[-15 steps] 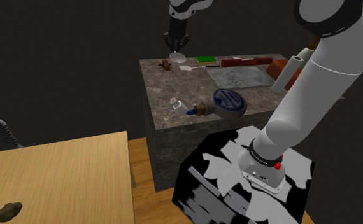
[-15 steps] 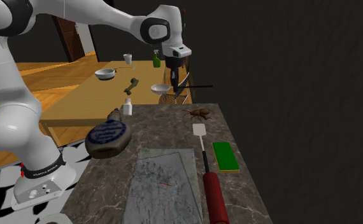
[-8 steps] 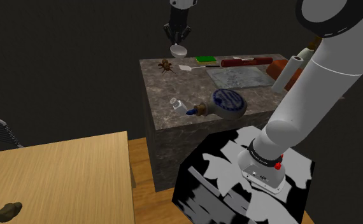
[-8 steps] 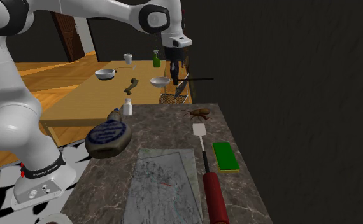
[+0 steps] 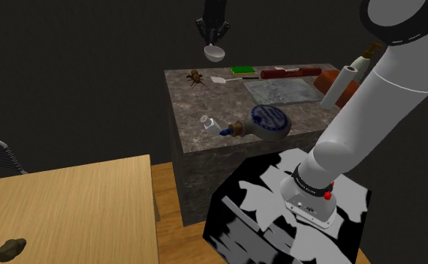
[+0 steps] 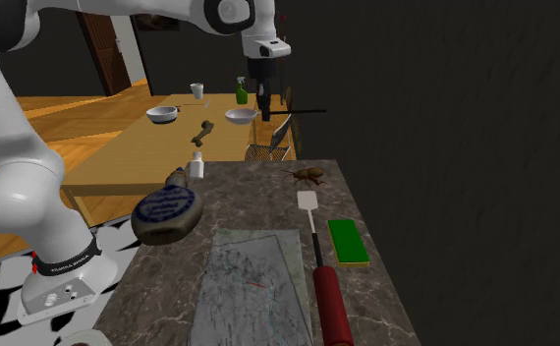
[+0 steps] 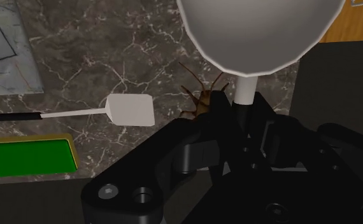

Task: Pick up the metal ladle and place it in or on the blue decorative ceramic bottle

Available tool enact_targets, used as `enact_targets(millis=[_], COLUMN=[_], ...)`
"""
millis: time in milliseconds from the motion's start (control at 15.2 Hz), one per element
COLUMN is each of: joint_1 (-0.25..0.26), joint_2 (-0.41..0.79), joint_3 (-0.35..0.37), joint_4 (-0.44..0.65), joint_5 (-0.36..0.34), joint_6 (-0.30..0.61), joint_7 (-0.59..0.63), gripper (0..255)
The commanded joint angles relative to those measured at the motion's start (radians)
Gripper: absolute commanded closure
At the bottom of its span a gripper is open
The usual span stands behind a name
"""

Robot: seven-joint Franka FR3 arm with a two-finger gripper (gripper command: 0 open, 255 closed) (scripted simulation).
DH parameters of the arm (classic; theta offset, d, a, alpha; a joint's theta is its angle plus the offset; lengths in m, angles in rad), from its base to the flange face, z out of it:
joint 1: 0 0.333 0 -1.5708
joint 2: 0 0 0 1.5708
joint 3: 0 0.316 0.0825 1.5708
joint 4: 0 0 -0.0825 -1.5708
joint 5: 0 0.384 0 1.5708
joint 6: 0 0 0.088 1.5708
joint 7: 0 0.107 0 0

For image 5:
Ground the white soap dispenser bottle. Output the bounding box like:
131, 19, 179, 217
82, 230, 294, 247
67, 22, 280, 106
349, 42, 384, 84

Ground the olive brown long object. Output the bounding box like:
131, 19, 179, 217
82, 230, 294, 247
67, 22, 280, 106
0, 238, 28, 264

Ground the blue patterned grey flask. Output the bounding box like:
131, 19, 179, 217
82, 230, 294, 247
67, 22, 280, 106
219, 104, 293, 143

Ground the green yellow sponge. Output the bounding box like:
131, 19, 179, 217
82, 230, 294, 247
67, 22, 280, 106
230, 65, 257, 76

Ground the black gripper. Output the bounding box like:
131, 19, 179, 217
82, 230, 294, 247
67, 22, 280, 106
194, 0, 232, 46

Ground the brown bug figure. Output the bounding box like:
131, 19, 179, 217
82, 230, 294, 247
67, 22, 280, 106
185, 68, 208, 90

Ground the white salt shaker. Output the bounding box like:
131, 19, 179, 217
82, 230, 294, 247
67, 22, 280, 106
199, 114, 222, 136

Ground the red rolling pin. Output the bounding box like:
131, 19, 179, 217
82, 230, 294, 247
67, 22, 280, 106
260, 67, 323, 80

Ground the grey flat tray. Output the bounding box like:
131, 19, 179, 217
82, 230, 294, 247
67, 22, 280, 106
242, 78, 326, 107

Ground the light wooden table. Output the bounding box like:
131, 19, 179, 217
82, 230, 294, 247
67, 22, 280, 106
0, 154, 161, 264

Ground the orange red box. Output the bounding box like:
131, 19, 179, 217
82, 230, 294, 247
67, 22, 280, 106
312, 69, 361, 109

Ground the white spatula with black handle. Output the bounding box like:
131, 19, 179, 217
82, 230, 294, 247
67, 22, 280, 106
209, 75, 261, 85

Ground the black grey patterned robot stand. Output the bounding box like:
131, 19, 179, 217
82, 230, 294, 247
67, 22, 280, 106
202, 148, 372, 264

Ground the white paper towel roll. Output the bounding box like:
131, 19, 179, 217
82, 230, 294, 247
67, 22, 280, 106
319, 65, 359, 110

